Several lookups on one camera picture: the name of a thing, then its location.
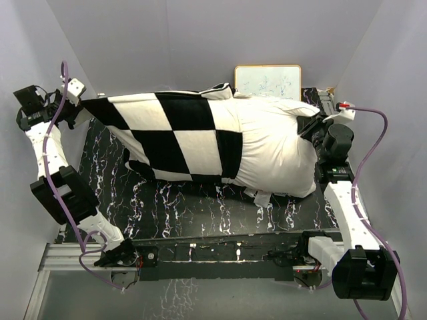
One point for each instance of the white pillow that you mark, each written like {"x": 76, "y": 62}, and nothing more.
{"x": 275, "y": 159}

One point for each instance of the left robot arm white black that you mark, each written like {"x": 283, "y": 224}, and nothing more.
{"x": 59, "y": 187}

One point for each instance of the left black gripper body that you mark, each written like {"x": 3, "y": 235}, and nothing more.
{"x": 67, "y": 111}

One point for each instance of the small whiteboard with wooden frame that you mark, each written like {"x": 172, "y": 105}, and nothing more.
{"x": 281, "y": 81}

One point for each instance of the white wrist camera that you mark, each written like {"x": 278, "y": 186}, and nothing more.
{"x": 75, "y": 89}
{"x": 345, "y": 113}

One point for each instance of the black white checkered pillowcase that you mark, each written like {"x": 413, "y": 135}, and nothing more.
{"x": 176, "y": 135}

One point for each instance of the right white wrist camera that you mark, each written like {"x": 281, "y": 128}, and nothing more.
{"x": 345, "y": 113}

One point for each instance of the aluminium frame rail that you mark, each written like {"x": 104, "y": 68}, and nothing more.
{"x": 229, "y": 257}

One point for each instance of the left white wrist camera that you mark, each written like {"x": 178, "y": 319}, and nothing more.
{"x": 75, "y": 89}

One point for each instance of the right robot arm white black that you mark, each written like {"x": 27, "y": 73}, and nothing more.
{"x": 362, "y": 268}

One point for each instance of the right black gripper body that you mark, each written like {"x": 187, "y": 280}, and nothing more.
{"x": 317, "y": 130}

